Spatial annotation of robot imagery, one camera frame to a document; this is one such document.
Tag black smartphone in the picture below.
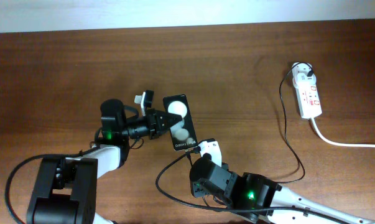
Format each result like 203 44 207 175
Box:
163 94 198 151

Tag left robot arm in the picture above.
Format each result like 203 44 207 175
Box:
26 90 182 224

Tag white USB charger plug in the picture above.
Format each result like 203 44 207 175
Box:
292 62 317 89

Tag white power strip cord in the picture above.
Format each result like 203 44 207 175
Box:
309 116 375 149

